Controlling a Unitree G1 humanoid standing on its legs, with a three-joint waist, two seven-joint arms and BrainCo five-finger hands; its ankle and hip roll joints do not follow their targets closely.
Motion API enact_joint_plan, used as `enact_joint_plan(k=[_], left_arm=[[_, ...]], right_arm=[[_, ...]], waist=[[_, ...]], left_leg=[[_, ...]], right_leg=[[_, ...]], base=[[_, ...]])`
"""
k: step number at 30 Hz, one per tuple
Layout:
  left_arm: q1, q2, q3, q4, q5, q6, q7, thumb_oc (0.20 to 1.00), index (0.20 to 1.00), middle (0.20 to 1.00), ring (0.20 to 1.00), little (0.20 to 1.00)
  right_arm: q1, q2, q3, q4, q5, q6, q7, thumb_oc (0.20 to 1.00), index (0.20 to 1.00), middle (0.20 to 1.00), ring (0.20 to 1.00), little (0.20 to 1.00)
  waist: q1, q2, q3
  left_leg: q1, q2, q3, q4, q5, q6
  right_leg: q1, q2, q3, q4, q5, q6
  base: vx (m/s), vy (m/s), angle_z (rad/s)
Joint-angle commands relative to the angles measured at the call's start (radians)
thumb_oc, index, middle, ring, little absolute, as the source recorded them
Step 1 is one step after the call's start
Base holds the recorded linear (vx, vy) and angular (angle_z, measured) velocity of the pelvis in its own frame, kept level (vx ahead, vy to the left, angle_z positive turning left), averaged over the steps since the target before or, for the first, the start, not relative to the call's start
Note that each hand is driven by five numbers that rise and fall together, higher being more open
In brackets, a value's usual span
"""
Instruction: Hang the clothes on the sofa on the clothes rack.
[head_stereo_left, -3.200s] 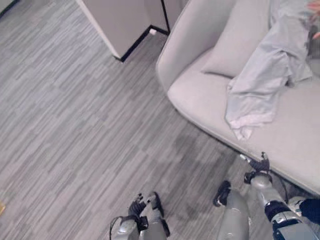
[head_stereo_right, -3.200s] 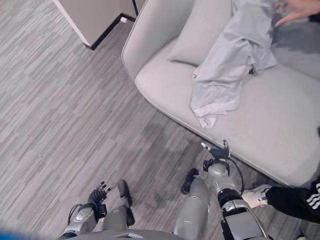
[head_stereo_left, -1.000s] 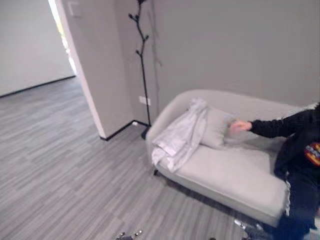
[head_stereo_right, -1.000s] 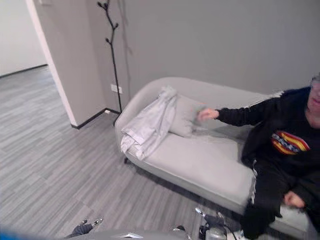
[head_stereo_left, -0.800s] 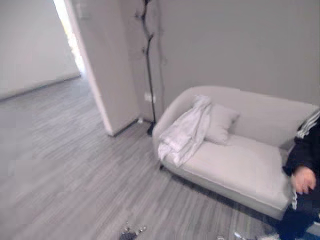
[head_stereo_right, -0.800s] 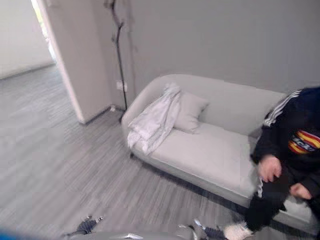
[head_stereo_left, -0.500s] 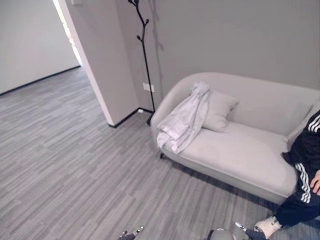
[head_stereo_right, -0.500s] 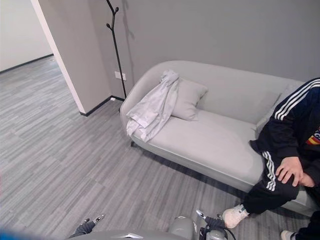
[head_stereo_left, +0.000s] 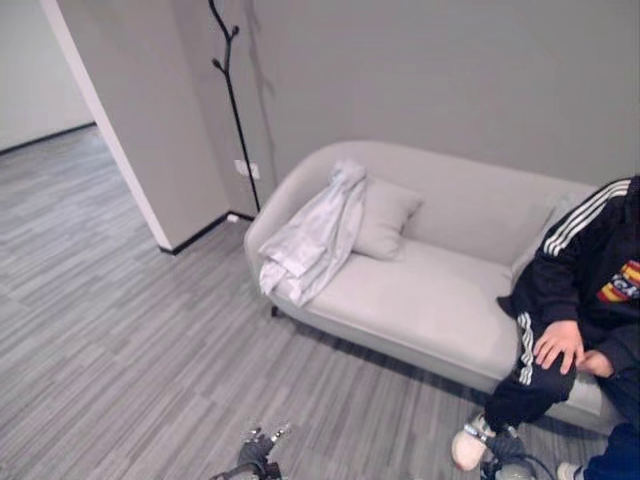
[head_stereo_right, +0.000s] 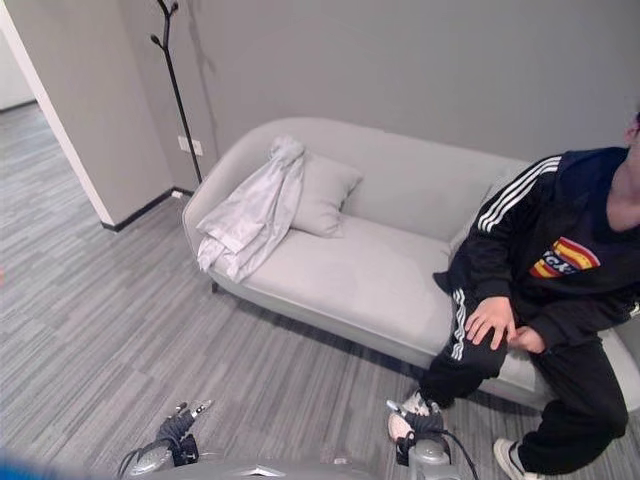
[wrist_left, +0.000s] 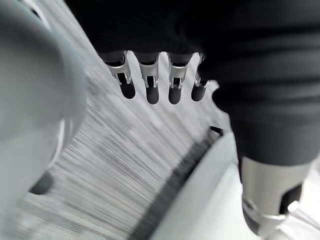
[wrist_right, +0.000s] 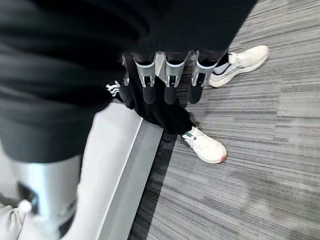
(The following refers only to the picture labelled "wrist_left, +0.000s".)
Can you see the white sofa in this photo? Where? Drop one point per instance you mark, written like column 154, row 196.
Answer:
column 212, row 195

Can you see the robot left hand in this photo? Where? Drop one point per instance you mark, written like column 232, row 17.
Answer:
column 250, row 50

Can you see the black sofa foot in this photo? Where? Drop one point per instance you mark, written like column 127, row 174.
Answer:
column 217, row 130

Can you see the silver robot leg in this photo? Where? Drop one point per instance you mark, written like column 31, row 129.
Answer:
column 30, row 82

